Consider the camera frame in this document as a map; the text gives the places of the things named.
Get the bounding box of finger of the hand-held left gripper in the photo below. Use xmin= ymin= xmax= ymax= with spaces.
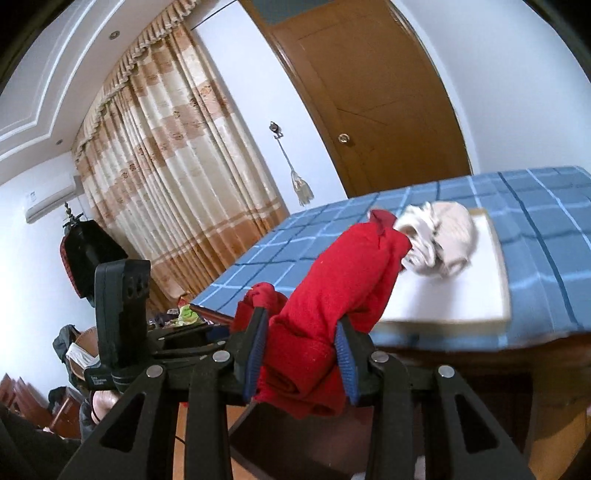
xmin=148 ymin=344 xmax=237 ymax=371
xmin=154 ymin=324 xmax=234 ymax=344

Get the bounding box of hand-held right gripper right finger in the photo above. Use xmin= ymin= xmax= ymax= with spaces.
xmin=335 ymin=316 xmax=536 ymax=480

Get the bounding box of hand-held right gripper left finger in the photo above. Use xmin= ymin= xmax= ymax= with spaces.
xmin=58 ymin=302 xmax=271 ymax=480

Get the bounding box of red underwear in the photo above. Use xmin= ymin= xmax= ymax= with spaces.
xmin=231 ymin=209 xmax=414 ymax=419

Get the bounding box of shallow white box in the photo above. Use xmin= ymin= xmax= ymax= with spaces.
xmin=376 ymin=208 xmax=512 ymax=336

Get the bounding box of white underwear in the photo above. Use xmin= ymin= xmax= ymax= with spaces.
xmin=396 ymin=204 xmax=440 ymax=273

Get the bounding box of beige underwear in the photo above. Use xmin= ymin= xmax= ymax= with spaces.
xmin=431 ymin=200 xmax=476 ymax=278

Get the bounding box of person's left forearm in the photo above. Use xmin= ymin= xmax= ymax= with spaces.
xmin=0 ymin=401 xmax=94 ymax=480

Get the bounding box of person's left hand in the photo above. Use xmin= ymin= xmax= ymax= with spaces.
xmin=90 ymin=390 xmax=122 ymax=423

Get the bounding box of black bag on hook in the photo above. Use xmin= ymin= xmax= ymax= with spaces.
xmin=59 ymin=220 xmax=129 ymax=308

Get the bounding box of dark cloth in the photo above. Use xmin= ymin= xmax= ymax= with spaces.
xmin=52 ymin=324 xmax=83 ymax=366

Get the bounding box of coat stand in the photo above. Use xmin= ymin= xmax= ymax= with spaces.
xmin=64 ymin=200 xmax=86 ymax=228

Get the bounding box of low wooden cabinet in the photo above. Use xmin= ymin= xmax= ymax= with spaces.
xmin=0 ymin=373 xmax=79 ymax=437

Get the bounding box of white air conditioner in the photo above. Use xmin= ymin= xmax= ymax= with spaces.
xmin=25 ymin=173 xmax=86 ymax=225

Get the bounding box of beige striped curtain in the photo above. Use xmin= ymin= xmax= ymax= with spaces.
xmin=71 ymin=9 xmax=293 ymax=302

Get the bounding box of curtain tassel tie-back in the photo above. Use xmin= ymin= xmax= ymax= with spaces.
xmin=276 ymin=137 xmax=317 ymax=208

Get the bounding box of wooden dresser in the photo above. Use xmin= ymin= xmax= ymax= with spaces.
xmin=189 ymin=302 xmax=591 ymax=480

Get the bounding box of blue checked cloth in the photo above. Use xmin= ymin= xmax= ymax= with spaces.
xmin=189 ymin=166 xmax=591 ymax=350

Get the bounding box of wooden door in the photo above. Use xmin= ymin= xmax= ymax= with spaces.
xmin=240 ymin=0 xmax=474 ymax=200

